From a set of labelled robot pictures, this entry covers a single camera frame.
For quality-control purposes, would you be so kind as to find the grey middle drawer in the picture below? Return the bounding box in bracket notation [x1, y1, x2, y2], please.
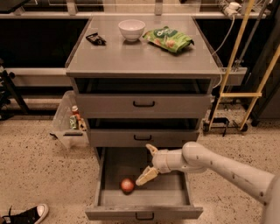
[87, 129, 199, 147]

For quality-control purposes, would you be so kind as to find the white power adapter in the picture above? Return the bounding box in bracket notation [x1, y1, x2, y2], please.
[223, 2, 240, 18]

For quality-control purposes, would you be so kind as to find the red apple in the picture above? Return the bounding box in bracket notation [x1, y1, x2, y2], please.
[121, 178, 135, 193]

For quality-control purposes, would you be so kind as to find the white ceramic bowl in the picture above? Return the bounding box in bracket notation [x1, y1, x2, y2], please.
[118, 19, 145, 41]

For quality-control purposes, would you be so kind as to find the grey drawer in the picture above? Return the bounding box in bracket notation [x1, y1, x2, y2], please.
[76, 94, 211, 118]
[86, 148, 203, 221]
[87, 129, 199, 147]

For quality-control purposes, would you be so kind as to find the grey top drawer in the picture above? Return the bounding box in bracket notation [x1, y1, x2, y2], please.
[76, 94, 211, 118]

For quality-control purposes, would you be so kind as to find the small black snack packet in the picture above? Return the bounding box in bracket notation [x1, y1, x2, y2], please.
[86, 32, 106, 46]

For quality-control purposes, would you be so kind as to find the white power cable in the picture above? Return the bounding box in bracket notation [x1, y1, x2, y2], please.
[212, 14, 236, 89]

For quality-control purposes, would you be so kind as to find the green can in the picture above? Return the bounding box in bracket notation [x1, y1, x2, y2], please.
[69, 115, 77, 130]

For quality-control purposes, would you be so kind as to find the black tripod stand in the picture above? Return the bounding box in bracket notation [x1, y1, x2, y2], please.
[0, 59, 30, 121]

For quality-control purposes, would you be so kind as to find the black white sneaker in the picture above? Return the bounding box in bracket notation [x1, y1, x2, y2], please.
[0, 204, 49, 224]

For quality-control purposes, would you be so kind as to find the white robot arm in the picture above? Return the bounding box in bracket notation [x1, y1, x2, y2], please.
[136, 142, 280, 224]

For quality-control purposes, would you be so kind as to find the grey drawer cabinet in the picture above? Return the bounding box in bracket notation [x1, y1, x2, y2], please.
[64, 15, 223, 165]

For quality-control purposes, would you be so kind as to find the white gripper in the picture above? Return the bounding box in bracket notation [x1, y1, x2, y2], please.
[136, 143, 187, 186]

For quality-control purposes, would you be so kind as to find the green chip bag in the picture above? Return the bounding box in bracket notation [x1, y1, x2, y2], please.
[143, 26, 194, 53]

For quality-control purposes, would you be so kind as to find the clear plastic storage bin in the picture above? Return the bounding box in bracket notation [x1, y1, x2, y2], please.
[51, 91, 89, 149]

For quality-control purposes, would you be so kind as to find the grey bottom drawer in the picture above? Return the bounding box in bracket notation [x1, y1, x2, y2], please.
[86, 148, 203, 221]

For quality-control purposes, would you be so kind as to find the yellow metal frame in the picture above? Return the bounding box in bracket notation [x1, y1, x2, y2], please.
[206, 0, 280, 130]

